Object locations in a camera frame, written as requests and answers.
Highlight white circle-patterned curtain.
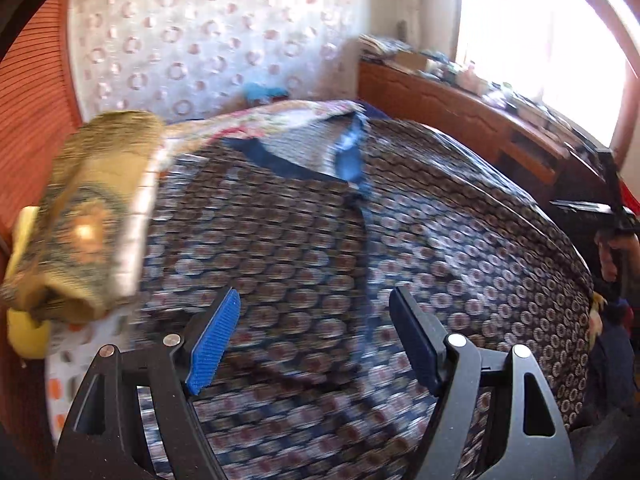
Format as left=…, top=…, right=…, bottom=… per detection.
left=67, top=0, right=416, bottom=123

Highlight person's dark trousers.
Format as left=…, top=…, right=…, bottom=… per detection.
left=570, top=290, right=640, bottom=480

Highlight yellow pillow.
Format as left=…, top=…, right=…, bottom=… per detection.
left=5, top=205, right=53, bottom=358

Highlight wooden headboard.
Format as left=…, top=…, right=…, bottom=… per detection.
left=0, top=0, right=83, bottom=461

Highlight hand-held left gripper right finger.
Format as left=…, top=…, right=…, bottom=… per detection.
left=390, top=285, right=576, bottom=480

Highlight person's right hand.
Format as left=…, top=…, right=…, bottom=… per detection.
left=595, top=232, right=621, bottom=283

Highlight row of small dresser bottles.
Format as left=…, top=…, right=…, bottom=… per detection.
left=425, top=50, right=566, bottom=126

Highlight white orange-dotted sheet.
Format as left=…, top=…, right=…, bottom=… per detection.
left=42, top=150, right=171, bottom=441

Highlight window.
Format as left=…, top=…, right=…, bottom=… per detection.
left=457, top=0, right=631, bottom=148

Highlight stack of papers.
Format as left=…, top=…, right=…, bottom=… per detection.
left=360, top=34, right=416, bottom=56

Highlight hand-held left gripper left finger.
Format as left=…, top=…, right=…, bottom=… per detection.
left=52, top=287, right=241, bottom=480

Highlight cardboard box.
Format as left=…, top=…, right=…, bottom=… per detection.
left=397, top=52, right=438, bottom=73

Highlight gold bolster pillow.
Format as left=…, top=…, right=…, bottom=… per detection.
left=0, top=110, right=166, bottom=323

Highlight wooden dresser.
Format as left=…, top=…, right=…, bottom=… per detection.
left=357, top=60, right=616, bottom=241

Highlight navy medallion patterned cloth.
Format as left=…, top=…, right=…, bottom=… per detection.
left=130, top=115, right=596, bottom=480

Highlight floral fleece blanket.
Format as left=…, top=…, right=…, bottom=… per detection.
left=165, top=99, right=371, bottom=151

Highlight blue plastic object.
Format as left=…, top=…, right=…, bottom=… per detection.
left=242, top=82, right=291, bottom=103

